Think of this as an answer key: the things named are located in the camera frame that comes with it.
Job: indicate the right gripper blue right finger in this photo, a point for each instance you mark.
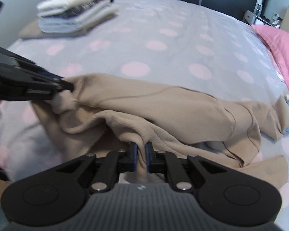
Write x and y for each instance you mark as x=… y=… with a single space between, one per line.
x=149 y=151

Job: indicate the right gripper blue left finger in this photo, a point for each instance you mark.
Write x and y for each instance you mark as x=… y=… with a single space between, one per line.
x=133 y=155

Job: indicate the beige knit sweater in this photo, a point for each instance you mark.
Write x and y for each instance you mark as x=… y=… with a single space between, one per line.
x=104 y=110

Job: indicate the stack of folded clothes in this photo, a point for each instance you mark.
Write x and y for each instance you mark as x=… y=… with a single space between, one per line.
x=69 y=16

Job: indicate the beige folded cloth under stack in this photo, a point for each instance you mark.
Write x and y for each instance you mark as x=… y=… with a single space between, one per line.
x=33 y=31

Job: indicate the grey pink-dotted bed sheet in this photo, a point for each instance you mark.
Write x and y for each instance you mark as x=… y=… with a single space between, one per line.
x=165 y=41

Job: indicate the white bedside table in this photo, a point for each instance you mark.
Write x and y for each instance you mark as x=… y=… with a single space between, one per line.
x=251 y=18

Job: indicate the pink pillow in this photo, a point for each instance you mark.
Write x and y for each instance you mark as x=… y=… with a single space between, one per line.
x=278 y=42

